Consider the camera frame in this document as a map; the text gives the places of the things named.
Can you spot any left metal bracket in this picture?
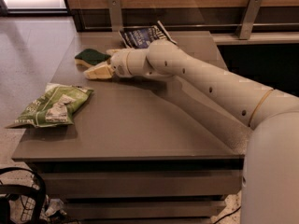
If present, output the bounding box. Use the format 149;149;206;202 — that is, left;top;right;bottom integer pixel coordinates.
107;0;123;32

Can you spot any black power cable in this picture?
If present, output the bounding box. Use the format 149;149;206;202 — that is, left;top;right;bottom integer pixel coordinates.
212;204;243;224

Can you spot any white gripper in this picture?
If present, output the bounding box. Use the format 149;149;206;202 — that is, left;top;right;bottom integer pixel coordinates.
84;49;131;79

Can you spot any right metal bracket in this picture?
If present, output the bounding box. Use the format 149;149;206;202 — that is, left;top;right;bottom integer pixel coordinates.
236;0;263;40

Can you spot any green snack bag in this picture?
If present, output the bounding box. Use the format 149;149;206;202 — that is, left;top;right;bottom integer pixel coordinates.
7;83;93;129

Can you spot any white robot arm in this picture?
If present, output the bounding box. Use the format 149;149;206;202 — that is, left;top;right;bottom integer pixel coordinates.
85;40;299;224

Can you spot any crumpled white paper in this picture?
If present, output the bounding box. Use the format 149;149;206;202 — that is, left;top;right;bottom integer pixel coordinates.
45;199;66;217

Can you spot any green and yellow sponge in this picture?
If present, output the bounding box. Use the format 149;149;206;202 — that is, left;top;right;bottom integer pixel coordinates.
75;49;110;68

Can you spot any metal bracket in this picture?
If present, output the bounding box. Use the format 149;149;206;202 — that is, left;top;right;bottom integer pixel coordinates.
107;0;123;32
236;0;263;40

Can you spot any grey drawer cabinet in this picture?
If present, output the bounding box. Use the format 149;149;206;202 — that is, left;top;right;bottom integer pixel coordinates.
11;31;253;224

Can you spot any blue snack bag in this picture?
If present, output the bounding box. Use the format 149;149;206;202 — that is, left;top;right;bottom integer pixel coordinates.
119;21;177;49

